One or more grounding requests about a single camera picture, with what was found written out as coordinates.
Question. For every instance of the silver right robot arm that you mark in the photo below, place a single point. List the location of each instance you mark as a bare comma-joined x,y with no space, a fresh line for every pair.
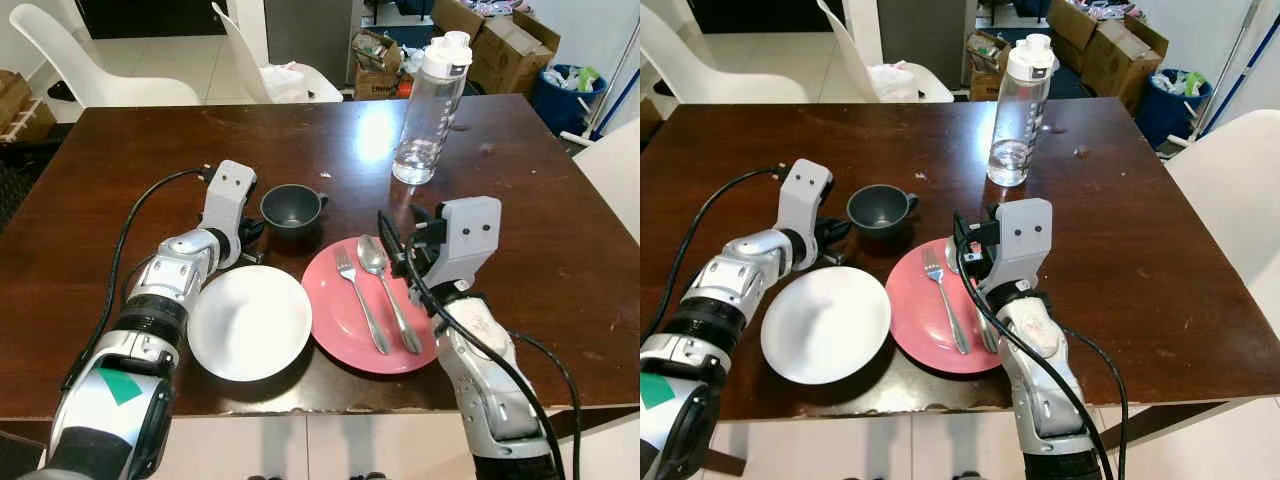
1040,370
480,370

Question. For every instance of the silver fork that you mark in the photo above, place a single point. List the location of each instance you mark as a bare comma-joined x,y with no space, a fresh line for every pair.
362,305
947,305

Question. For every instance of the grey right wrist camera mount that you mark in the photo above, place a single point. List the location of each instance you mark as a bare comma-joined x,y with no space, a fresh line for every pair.
1022,240
468,240

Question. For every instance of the small open cardboard box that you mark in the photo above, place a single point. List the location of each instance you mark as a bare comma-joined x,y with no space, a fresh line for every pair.
985,75
375,75

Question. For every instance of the white plastic bag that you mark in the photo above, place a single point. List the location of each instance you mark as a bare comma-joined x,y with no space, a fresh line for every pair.
285,85
892,85

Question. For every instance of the large cardboard box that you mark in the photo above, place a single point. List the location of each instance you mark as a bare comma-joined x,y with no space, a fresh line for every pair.
510,50
1110,50

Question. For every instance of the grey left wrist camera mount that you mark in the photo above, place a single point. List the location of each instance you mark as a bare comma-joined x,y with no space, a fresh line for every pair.
805,195
228,195

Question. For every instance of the white plastic chair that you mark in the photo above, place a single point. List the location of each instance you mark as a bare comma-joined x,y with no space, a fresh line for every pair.
100,85
700,80

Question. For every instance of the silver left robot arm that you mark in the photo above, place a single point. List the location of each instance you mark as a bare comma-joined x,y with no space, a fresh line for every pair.
715,300
150,300

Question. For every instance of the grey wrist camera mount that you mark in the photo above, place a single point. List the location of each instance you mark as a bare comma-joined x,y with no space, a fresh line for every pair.
805,195
468,240
1022,240
228,195

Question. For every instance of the white chair with bag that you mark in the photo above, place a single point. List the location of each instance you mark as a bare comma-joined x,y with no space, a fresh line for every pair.
845,60
245,70

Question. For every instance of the dark grey cup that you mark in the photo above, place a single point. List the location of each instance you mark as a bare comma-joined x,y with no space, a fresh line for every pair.
880,210
292,210

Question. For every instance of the silver spoon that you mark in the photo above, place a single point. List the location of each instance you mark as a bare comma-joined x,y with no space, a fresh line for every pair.
374,258
988,338

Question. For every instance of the pink plate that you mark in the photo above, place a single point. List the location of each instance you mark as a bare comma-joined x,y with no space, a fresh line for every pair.
915,310
335,310

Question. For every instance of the clear water bottle white cap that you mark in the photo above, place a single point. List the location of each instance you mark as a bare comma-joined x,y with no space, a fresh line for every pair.
1015,120
425,120

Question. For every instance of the blue waste bin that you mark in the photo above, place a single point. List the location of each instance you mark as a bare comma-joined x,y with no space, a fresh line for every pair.
560,105
1165,110

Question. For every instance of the mop pole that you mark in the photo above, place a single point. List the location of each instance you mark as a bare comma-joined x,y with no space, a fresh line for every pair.
1230,70
615,85

